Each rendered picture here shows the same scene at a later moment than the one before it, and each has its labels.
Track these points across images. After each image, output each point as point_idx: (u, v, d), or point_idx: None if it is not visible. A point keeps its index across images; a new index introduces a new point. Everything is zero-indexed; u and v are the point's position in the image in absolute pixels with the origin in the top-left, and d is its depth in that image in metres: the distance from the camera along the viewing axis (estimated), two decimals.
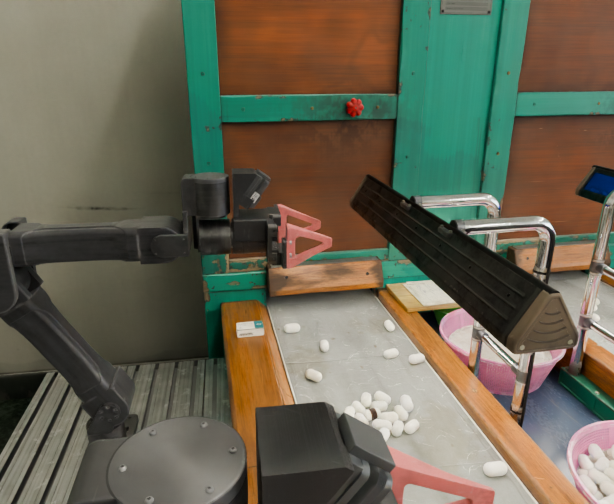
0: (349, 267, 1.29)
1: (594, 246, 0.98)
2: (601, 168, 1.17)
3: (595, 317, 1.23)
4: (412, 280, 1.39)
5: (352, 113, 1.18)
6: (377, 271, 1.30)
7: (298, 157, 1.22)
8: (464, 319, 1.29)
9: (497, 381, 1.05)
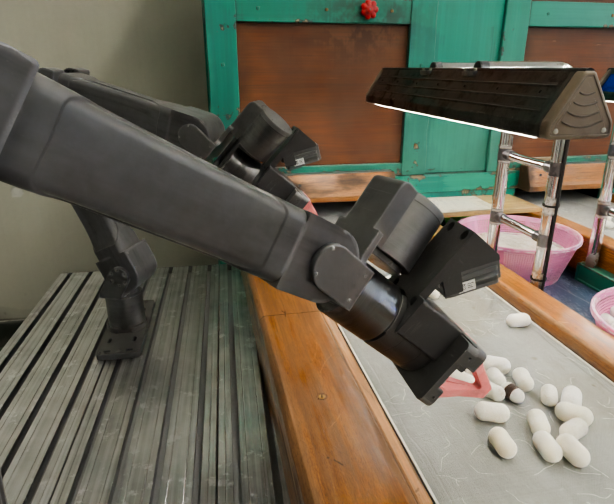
0: (363, 178, 1.28)
1: (613, 128, 0.98)
2: None
3: (610, 223, 1.23)
4: (424, 197, 1.38)
5: (367, 15, 1.18)
6: None
7: (312, 62, 1.22)
8: (478, 230, 1.29)
9: (514, 271, 1.04)
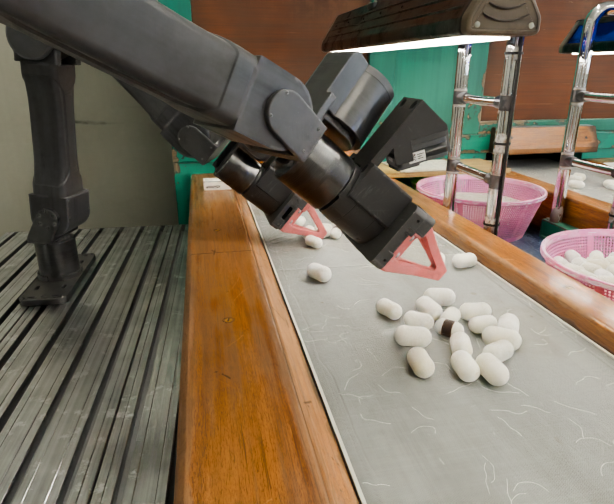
0: None
1: (575, 72, 0.93)
2: (585, 19, 1.12)
3: (580, 183, 1.18)
4: None
5: None
6: None
7: (270, 16, 1.17)
8: None
9: None
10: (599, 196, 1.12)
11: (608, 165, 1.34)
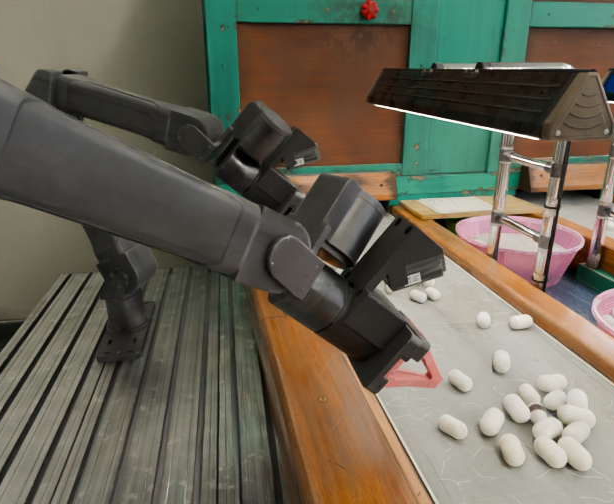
0: (363, 178, 1.28)
1: None
2: None
3: (611, 224, 1.22)
4: (425, 198, 1.38)
5: (368, 15, 1.17)
6: (391, 183, 1.30)
7: (312, 63, 1.21)
8: (479, 231, 1.29)
9: (515, 272, 1.04)
10: None
11: None
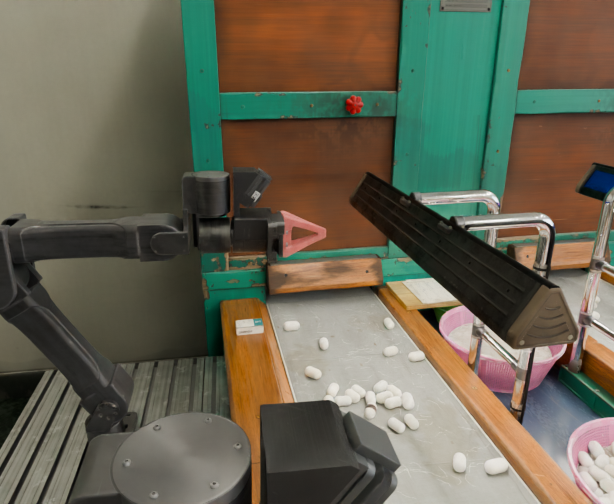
0: (349, 265, 1.29)
1: (594, 243, 0.98)
2: (601, 165, 1.16)
3: (595, 314, 1.23)
4: (412, 278, 1.39)
5: (352, 111, 1.18)
6: (377, 269, 1.30)
7: (297, 155, 1.22)
8: None
9: (497, 378, 1.05)
10: None
11: None
